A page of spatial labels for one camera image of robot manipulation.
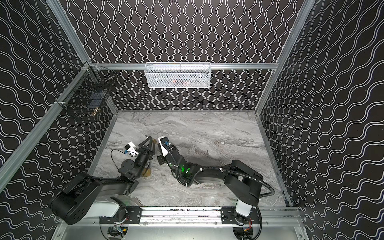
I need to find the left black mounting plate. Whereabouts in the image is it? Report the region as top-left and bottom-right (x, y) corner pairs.
(100, 207), (143, 225)

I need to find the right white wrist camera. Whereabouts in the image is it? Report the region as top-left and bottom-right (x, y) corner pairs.
(158, 136), (170, 157)

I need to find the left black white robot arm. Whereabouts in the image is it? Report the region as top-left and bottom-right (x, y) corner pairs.
(49, 137), (155, 225)

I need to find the black mounting plate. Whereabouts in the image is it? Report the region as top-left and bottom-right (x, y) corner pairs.
(100, 207), (143, 225)
(220, 207), (262, 226)

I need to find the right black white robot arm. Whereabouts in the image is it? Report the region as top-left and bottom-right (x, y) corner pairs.
(158, 145), (275, 218)

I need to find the white mesh wall basket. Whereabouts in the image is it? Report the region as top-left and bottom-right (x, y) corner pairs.
(145, 62), (212, 89)

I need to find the black wire wall basket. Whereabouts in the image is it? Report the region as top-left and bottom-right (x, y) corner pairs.
(61, 66), (118, 122)

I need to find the large brass padlock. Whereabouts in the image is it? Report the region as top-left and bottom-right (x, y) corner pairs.
(142, 169), (151, 177)

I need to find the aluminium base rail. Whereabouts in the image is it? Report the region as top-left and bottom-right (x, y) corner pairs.
(75, 207), (301, 227)

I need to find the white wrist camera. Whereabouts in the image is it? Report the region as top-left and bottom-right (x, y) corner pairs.
(124, 142), (139, 157)
(158, 136), (170, 157)

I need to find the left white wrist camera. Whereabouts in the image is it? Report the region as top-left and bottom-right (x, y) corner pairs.
(124, 142), (139, 157)

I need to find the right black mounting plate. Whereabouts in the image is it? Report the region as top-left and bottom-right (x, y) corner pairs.
(220, 207), (262, 226)

